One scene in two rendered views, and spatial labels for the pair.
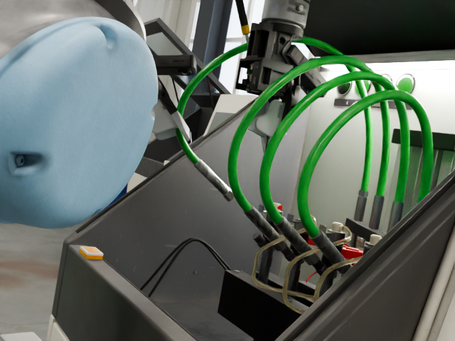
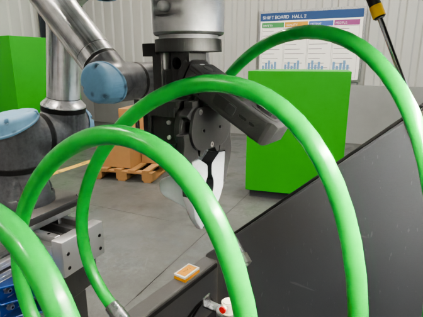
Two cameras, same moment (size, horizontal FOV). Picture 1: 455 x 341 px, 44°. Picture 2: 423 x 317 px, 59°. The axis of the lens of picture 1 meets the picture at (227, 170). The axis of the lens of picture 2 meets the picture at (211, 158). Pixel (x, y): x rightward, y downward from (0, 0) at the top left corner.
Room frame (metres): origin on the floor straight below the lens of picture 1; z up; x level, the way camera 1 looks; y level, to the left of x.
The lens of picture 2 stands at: (0.81, -0.43, 1.39)
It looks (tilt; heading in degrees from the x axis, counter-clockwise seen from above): 15 degrees down; 66
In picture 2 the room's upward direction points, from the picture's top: straight up
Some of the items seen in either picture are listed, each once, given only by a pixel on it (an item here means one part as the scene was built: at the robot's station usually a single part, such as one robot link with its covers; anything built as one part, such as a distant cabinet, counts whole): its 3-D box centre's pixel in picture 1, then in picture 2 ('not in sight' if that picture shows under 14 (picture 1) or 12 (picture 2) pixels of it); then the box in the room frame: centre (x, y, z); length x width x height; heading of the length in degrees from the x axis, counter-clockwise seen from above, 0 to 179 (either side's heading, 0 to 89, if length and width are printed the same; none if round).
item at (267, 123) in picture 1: (268, 126); (180, 192); (0.94, -0.05, 1.24); 0.06 x 0.03 x 0.09; 121
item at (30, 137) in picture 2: not in sight; (17, 137); (0.74, 0.59, 1.20); 0.13 x 0.12 x 0.14; 34
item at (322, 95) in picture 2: not in sight; (297, 131); (3.28, 2.82, 0.65); 0.95 x 0.86 x 1.30; 139
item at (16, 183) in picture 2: not in sight; (21, 182); (0.73, 0.59, 1.09); 0.15 x 0.15 x 0.10
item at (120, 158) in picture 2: not in sight; (138, 138); (1.89, 4.37, 0.39); 1.20 x 0.85 x 0.79; 53
